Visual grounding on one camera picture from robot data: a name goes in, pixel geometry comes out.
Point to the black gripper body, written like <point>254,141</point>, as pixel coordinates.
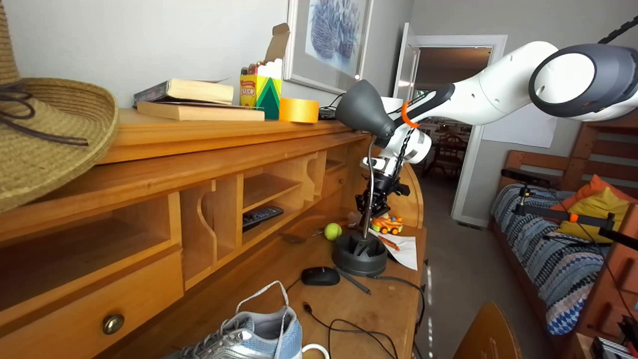
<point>380,185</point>

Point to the grey gooseneck desk lamp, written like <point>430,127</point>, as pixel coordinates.
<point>358,251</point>

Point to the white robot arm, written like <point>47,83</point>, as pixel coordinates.
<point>589,81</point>

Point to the white paper sheet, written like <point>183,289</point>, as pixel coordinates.
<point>404,247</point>

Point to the yellow-green tennis ball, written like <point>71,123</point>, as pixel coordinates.
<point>332,231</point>

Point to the black pen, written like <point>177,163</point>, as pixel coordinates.
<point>354,281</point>

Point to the yellow tape roll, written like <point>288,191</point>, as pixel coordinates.
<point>300,109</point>

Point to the black computer mouse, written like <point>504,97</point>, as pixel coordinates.
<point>320,275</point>

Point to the black remote control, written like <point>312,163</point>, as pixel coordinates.
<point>262,213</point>

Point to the framed blue picture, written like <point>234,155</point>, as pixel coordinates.
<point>328,41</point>

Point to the yellow green crayon box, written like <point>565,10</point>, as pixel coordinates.
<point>262,81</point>

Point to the bed with striped blanket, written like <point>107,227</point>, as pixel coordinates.
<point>573,285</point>

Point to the wooden chair back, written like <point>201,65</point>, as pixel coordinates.
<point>490,337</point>

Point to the grey blue sneaker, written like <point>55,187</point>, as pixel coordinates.
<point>256,335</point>

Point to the beige top book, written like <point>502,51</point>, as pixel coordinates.
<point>189,89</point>

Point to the wooden roll-top desk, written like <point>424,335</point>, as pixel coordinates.
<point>157,233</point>

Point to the orange pillow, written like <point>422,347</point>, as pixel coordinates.
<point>595,185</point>

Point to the tan bottom book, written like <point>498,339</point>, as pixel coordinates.
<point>183,111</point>

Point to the yellow pillow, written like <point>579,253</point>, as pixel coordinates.
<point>601,205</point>

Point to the brass drawer knob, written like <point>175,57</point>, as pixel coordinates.
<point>113,323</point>

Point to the straw sun hat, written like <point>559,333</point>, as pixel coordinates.
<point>51,127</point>

